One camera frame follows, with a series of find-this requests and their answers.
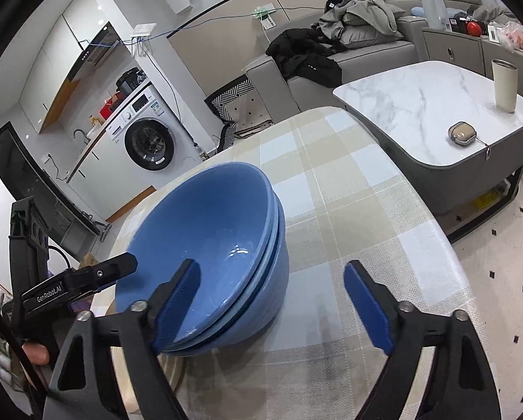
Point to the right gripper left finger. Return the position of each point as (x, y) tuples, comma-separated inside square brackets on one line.
[(84, 384)]

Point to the cream tumbler cup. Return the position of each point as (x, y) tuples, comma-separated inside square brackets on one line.
[(505, 77)]

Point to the white kitchen cabinet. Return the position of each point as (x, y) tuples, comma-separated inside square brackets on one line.
[(108, 181)]

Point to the large blue bowl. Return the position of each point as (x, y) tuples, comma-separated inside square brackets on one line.
[(221, 219)]

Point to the beige earbuds case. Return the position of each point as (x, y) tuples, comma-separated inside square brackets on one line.
[(462, 133)]

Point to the black rice cooker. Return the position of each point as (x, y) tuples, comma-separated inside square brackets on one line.
[(128, 81)]

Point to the ribbed blue bowl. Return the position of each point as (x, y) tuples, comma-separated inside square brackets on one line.
[(263, 311)]

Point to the yellowish cream plate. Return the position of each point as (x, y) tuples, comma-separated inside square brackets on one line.
[(133, 331)]

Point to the grey clothes pile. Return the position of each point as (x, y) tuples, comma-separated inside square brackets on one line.
[(360, 23)]

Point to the red box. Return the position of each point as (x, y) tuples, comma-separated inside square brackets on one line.
[(108, 107)]

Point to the white marble coffee table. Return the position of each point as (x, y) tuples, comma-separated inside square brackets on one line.
[(409, 110)]

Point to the white washing machine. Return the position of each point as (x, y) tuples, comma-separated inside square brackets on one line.
[(152, 139)]

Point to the small blue bowl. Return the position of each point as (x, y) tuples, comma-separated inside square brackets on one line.
[(233, 315)]

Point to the person's left hand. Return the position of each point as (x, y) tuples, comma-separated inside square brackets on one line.
[(37, 353)]

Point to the grey sofa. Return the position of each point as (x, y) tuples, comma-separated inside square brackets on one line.
[(285, 98)]

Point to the black kitchen faucet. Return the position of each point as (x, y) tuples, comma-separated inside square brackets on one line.
[(81, 132)]

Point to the black jacket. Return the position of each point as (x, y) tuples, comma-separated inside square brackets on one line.
[(307, 53)]

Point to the wall power socket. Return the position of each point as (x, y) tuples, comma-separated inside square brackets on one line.
[(264, 15)]

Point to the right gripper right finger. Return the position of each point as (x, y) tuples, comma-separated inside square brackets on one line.
[(460, 384)]

